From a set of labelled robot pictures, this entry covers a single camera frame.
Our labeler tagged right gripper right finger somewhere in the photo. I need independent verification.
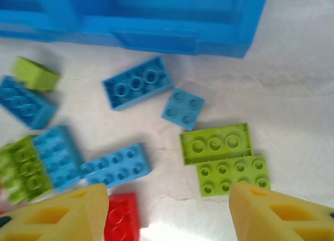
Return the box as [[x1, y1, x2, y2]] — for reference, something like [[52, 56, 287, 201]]
[[229, 183, 334, 241]]

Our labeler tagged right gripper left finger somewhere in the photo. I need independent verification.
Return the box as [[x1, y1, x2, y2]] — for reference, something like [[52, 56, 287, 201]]
[[0, 183, 110, 241]]

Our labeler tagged red lego brick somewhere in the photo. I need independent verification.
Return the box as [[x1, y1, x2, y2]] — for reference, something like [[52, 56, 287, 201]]
[[103, 192, 141, 241]]

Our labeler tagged small green lego brick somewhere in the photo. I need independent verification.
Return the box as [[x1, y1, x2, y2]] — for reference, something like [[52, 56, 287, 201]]
[[10, 55, 61, 92]]

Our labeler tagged small blue lego brick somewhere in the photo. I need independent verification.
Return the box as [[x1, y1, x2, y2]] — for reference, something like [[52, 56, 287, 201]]
[[161, 87, 206, 131]]

